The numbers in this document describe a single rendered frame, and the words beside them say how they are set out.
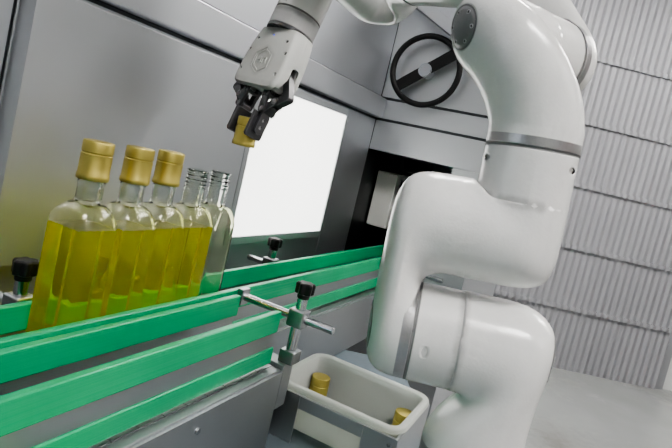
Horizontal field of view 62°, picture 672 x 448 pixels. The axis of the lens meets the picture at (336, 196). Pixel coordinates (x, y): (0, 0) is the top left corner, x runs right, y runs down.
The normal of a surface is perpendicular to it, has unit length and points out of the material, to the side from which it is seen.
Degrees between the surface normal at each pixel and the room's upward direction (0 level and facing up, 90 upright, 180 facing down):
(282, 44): 73
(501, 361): 82
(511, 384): 93
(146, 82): 90
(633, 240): 90
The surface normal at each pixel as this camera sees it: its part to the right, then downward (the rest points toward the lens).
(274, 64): -0.51, -0.31
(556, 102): 0.06, 0.18
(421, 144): -0.42, -0.03
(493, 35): -0.71, 0.01
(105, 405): 0.88, 0.24
